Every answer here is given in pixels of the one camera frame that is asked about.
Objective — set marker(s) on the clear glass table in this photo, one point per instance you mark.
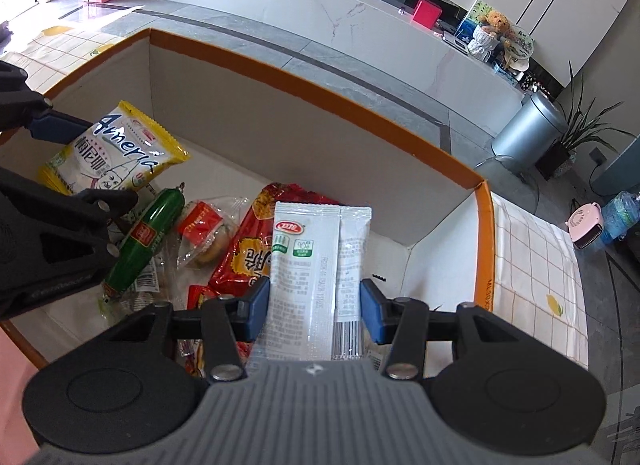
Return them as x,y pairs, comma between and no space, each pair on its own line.
525,185

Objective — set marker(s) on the red box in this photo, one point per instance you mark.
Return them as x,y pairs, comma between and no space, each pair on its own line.
427,12

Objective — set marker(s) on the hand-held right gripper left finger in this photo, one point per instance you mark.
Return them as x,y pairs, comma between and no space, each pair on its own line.
257,305

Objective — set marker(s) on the white sachet packet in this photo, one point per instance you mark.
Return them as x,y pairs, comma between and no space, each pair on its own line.
300,270

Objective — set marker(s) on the clear pastry packet red label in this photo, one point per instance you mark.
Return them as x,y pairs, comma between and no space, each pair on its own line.
205,217

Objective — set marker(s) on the teddy bear in white wrap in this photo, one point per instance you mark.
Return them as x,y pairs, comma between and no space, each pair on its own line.
495,22

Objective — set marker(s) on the yellow and white snack packet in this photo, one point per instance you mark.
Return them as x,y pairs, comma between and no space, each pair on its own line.
115,155

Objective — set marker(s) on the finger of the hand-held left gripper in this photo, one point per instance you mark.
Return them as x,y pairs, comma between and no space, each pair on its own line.
75,215
55,125

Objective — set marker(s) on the red snack bag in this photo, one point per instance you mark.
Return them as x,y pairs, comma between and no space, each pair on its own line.
245,255

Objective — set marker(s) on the white round hand fan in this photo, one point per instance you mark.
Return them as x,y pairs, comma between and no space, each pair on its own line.
517,45

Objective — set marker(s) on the pink desk heater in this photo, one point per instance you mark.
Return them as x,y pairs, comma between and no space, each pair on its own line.
587,222

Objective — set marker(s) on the silver trash can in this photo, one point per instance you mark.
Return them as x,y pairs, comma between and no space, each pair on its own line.
530,130

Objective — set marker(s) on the green sausage stick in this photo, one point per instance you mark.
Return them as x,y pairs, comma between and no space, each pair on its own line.
145,235

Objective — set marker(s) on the potted plant in dark pot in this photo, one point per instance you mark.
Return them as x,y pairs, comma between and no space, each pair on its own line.
552,162

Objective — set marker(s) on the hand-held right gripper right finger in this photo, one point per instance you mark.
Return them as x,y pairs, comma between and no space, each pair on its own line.
372,310

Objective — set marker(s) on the white marble cabinet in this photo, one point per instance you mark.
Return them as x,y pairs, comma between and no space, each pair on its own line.
250,0

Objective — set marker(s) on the green picture card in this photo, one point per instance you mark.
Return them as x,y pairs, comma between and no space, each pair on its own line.
470,20

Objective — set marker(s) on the orange cardboard box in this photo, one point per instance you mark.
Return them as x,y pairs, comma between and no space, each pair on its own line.
350,145

